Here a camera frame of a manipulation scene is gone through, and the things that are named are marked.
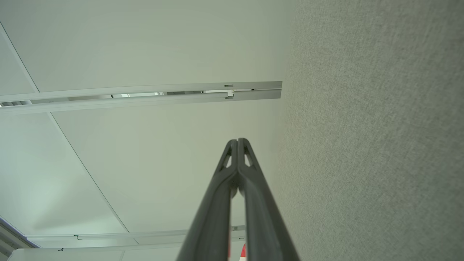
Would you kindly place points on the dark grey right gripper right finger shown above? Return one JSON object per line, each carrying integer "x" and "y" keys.
{"x": 262, "y": 224}

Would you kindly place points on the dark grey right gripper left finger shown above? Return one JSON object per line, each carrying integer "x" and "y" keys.
{"x": 214, "y": 217}

